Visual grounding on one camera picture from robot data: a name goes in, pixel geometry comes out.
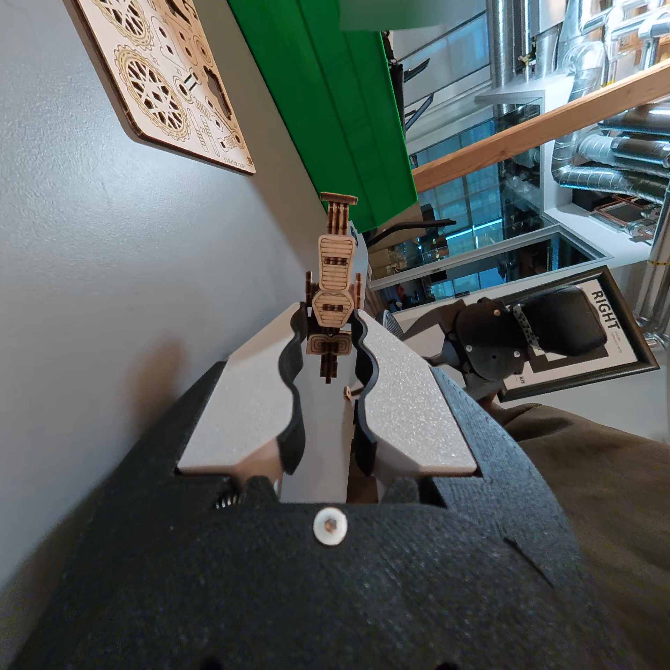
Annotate person's olive clothing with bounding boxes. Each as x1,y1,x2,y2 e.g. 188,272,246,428
500,402,670,670

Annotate silver ventilation duct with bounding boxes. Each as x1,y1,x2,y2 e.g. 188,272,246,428
552,102,670,206
487,0,670,100

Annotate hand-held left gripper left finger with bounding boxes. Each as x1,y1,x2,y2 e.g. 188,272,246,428
177,303,311,492

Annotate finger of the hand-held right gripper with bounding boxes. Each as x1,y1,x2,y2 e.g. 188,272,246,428
412,301,462,367

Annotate wooden beam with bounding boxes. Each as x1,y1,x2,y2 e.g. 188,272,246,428
411,65,670,194

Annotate green cloth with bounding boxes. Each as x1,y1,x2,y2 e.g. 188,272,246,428
228,0,419,233

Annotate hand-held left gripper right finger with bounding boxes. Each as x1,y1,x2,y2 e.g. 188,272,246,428
351,309,479,489

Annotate wooden puzzle model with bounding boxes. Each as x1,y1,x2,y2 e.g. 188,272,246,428
305,192,363,385

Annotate wooden puzzle sheet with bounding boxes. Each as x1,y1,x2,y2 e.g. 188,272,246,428
63,0,257,177

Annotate silver pipe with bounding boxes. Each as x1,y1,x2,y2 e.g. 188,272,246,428
633,157,670,349

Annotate grey desk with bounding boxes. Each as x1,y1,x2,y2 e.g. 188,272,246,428
0,0,367,592

